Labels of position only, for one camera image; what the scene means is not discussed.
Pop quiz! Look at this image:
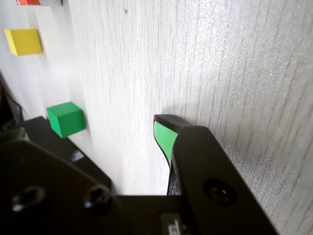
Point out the red carton box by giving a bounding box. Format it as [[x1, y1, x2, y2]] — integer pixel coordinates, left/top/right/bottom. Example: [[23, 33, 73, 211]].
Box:
[[16, 0, 63, 7]]

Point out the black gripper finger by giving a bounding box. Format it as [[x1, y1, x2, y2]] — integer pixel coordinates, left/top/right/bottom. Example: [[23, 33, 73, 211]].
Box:
[[0, 126, 134, 235]]

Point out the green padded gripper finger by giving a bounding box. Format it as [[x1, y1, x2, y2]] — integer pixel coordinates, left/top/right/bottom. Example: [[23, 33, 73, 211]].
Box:
[[153, 114, 281, 235]]

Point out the green cube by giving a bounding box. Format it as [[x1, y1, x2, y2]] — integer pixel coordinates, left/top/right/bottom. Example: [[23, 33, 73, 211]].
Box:
[[46, 101, 86, 139]]

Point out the yellow cube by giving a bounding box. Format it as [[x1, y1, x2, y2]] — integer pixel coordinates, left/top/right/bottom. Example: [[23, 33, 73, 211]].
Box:
[[4, 28, 44, 56]]

